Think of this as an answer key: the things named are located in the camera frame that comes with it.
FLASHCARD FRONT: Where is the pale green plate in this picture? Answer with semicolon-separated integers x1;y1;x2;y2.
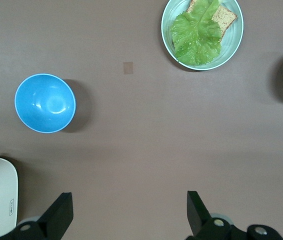
160;0;245;71

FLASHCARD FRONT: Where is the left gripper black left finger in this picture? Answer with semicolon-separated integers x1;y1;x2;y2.
11;191;74;240

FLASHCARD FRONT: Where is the green lettuce leaf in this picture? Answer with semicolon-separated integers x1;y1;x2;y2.
169;0;223;67

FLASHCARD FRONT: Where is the blue bowl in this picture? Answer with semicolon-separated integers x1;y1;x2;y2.
14;73;77;134

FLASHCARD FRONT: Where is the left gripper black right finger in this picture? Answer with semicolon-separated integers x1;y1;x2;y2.
185;190;247;240

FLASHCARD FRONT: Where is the seeded bread slice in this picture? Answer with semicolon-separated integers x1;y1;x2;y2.
171;0;238;48

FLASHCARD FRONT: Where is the brown tape patch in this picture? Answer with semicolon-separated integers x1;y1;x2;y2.
123;61;134;75

